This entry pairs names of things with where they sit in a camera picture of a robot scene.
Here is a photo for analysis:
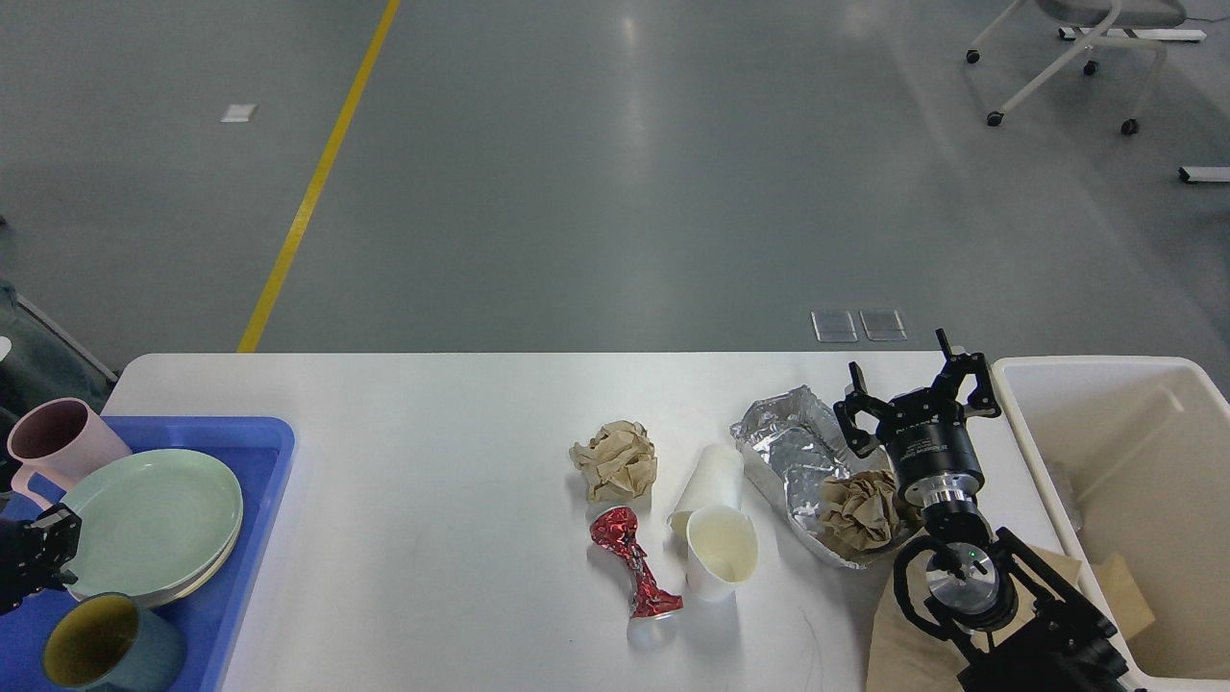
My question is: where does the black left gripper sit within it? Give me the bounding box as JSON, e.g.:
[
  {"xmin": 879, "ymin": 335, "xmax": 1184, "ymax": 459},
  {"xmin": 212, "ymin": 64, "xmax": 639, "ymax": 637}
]
[{"xmin": 1, "ymin": 504, "xmax": 81, "ymax": 615}]

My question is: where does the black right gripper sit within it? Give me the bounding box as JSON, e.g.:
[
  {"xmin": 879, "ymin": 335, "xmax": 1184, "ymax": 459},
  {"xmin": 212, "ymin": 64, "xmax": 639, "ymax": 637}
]
[{"xmin": 831, "ymin": 329, "xmax": 1002, "ymax": 505}]

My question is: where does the light green plate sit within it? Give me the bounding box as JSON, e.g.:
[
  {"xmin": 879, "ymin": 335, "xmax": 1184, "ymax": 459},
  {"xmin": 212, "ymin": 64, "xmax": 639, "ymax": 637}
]
[{"xmin": 62, "ymin": 450, "xmax": 244, "ymax": 608}]

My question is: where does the dark teal mug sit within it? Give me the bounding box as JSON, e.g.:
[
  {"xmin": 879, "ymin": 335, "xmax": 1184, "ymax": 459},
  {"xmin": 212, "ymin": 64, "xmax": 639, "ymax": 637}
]
[{"xmin": 42, "ymin": 592, "xmax": 187, "ymax": 691}]

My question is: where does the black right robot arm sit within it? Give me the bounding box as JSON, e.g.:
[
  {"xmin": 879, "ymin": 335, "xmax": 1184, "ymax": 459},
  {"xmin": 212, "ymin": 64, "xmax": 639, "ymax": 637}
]
[{"xmin": 833, "ymin": 329, "xmax": 1128, "ymax": 691}]

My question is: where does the right floor outlet cover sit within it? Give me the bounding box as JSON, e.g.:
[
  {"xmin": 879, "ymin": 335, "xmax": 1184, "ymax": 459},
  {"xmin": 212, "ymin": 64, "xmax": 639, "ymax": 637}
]
[{"xmin": 859, "ymin": 309, "xmax": 908, "ymax": 342}]

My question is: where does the floor outlet cover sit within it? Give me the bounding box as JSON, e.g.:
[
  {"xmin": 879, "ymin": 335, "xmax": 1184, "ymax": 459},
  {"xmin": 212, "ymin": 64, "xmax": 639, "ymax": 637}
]
[
  {"xmin": 859, "ymin": 309, "xmax": 908, "ymax": 342},
  {"xmin": 811, "ymin": 309, "xmax": 859, "ymax": 343}
]

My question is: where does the pink plate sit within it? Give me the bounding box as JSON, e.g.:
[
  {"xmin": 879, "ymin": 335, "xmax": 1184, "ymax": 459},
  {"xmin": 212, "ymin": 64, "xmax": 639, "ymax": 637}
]
[{"xmin": 129, "ymin": 533, "xmax": 237, "ymax": 608}]

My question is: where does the pink mug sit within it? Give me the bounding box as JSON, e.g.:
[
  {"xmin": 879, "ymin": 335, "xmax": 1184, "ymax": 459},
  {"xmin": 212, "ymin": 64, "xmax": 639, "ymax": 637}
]
[{"xmin": 6, "ymin": 398, "xmax": 133, "ymax": 509}]

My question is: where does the left floor outlet cover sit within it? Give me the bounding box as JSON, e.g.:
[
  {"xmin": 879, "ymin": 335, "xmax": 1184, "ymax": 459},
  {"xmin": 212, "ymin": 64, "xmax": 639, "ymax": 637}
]
[{"xmin": 811, "ymin": 309, "xmax": 859, "ymax": 343}]

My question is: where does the crumpled brown paper in foil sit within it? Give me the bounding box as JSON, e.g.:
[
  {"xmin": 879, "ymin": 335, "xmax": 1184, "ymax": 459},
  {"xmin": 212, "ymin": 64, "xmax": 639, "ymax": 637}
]
[{"xmin": 819, "ymin": 470, "xmax": 923, "ymax": 553}]

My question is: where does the crumpled aluminium foil tray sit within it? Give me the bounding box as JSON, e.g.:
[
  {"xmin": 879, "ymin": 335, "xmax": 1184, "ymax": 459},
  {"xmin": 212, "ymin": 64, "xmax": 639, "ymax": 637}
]
[{"xmin": 729, "ymin": 385, "xmax": 915, "ymax": 569}]

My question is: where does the person in jeans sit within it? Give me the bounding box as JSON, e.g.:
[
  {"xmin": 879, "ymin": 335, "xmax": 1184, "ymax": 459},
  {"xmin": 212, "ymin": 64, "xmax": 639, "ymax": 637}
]
[{"xmin": 1, "ymin": 280, "xmax": 113, "ymax": 425}]

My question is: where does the white plastic bin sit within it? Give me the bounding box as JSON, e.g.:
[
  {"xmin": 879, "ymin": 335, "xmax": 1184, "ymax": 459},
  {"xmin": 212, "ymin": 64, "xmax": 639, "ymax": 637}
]
[{"xmin": 993, "ymin": 356, "xmax": 1229, "ymax": 691}]

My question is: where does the lying white paper cup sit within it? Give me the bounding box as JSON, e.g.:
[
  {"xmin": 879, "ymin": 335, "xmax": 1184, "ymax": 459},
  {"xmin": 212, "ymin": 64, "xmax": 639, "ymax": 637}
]
[{"xmin": 668, "ymin": 444, "xmax": 744, "ymax": 538}]

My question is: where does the blue plastic tray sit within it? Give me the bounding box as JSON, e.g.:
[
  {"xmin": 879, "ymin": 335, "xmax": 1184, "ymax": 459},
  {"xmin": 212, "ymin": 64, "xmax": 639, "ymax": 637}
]
[{"xmin": 1, "ymin": 415, "xmax": 295, "ymax": 691}]

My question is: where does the upright white paper cup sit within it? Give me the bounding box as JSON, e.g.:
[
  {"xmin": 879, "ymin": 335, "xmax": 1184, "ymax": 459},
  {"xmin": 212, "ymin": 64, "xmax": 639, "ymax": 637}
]
[{"xmin": 685, "ymin": 506, "xmax": 759, "ymax": 602}]

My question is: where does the brown paper bag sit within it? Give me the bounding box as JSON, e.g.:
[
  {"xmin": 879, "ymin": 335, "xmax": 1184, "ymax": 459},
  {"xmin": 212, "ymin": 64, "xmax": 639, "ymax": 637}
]
[{"xmin": 865, "ymin": 546, "xmax": 1084, "ymax": 691}]

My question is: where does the cardboard piece in bin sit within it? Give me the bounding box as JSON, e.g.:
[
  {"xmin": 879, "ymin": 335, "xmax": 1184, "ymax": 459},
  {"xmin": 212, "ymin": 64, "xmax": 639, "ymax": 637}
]
[{"xmin": 1093, "ymin": 553, "xmax": 1156, "ymax": 642}]

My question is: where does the crumpled brown paper ball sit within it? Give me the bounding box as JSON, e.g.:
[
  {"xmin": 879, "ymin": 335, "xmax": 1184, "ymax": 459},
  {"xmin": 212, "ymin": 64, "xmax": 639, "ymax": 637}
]
[{"xmin": 568, "ymin": 420, "xmax": 658, "ymax": 505}]

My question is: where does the crushed red can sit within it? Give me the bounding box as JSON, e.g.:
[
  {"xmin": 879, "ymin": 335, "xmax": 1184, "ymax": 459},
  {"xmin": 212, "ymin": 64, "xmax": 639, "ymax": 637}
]
[{"xmin": 589, "ymin": 506, "xmax": 684, "ymax": 619}]

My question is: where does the white floor bar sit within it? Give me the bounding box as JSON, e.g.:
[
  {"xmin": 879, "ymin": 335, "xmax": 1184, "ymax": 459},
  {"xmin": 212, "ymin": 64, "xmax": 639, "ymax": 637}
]
[{"xmin": 1178, "ymin": 165, "xmax": 1230, "ymax": 186}]

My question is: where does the white office chair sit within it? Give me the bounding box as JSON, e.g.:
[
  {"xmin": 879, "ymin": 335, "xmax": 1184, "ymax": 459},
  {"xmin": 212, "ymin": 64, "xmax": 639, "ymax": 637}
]
[{"xmin": 985, "ymin": 1, "xmax": 1188, "ymax": 136}]

